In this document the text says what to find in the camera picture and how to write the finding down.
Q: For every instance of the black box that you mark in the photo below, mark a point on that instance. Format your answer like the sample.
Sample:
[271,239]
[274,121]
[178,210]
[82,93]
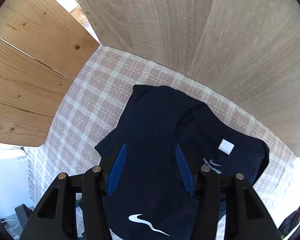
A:
[23,215]

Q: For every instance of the navy blue shirt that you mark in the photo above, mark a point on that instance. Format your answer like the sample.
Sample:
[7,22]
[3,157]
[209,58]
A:
[150,125]

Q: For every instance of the light wooden panel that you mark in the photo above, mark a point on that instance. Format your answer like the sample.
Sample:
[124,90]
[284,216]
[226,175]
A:
[190,25]

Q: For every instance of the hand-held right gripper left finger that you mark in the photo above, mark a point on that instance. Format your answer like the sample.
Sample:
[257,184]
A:
[118,167]

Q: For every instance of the pine wood boards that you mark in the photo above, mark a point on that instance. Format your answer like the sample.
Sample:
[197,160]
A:
[27,67]

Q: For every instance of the black garment yellow pattern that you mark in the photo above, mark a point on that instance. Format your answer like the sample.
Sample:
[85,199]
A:
[290,222]

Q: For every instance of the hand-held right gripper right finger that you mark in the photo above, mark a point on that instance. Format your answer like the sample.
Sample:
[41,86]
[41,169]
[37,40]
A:
[183,170]

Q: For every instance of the pink checked blanket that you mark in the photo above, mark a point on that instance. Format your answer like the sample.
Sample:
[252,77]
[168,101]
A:
[90,100]

